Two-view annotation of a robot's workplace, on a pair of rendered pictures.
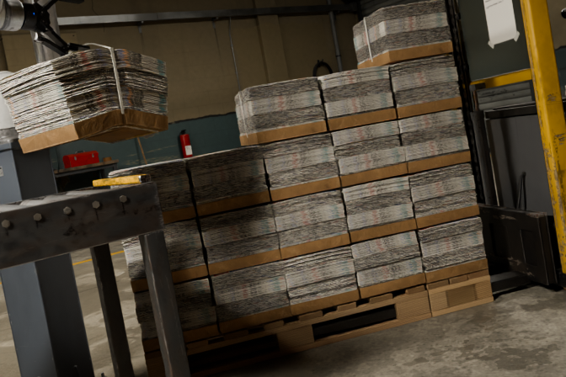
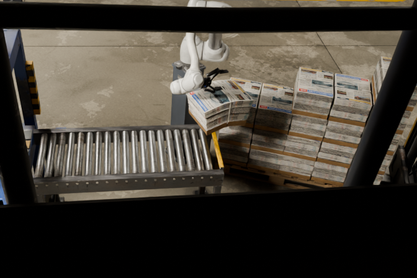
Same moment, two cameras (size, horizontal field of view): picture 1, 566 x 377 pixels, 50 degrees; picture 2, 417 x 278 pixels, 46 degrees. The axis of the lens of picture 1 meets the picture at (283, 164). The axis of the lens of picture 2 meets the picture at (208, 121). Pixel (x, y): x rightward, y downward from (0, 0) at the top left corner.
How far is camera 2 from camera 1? 255 cm
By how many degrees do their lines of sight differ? 40
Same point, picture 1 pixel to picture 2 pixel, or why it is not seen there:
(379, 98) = (359, 116)
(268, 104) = (303, 100)
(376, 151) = (347, 134)
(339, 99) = (339, 110)
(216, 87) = not seen: outside the picture
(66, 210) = (192, 178)
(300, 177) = (304, 131)
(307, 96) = (324, 102)
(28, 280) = (180, 118)
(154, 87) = (244, 111)
